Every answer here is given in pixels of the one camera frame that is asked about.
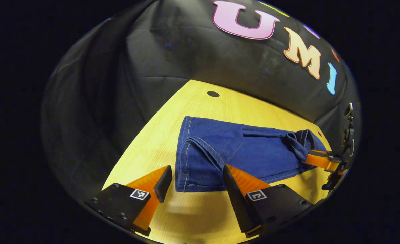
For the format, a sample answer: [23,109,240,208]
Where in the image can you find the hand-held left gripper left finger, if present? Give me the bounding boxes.
[85,165,173,237]

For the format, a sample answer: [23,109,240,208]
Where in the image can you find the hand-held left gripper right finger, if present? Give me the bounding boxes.
[222,164,314,238]

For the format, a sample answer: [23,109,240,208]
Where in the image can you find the blue denim jeans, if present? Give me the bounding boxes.
[175,116,327,193]

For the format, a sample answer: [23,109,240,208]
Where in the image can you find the black backdrop cloth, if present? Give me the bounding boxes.
[41,0,362,204]

